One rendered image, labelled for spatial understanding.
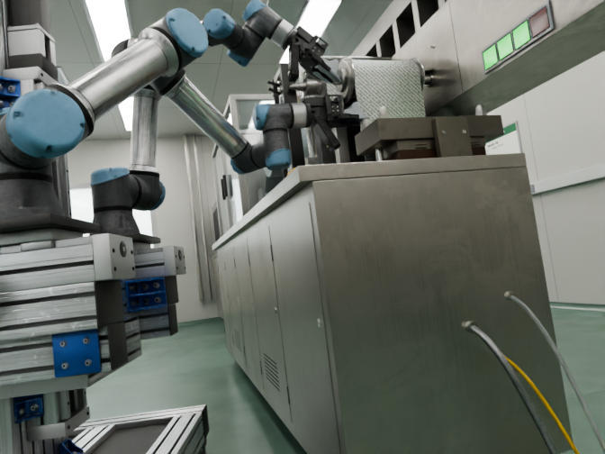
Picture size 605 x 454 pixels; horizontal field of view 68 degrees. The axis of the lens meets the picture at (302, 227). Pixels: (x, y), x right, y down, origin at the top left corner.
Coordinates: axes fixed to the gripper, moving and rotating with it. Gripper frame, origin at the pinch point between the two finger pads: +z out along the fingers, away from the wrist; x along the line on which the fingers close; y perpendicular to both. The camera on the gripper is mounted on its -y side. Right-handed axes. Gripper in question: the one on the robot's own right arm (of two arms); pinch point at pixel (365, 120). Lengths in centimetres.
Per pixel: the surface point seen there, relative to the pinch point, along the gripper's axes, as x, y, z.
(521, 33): -36.2, 9.6, 29.4
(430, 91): 7.3, 12.2, 30.1
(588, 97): 139, 59, 263
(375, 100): -0.2, 6.4, 4.4
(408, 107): -0.3, 3.8, 15.6
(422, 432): -26, -85, -10
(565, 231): 181, -43, 263
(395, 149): -17.6, -14.2, -1.0
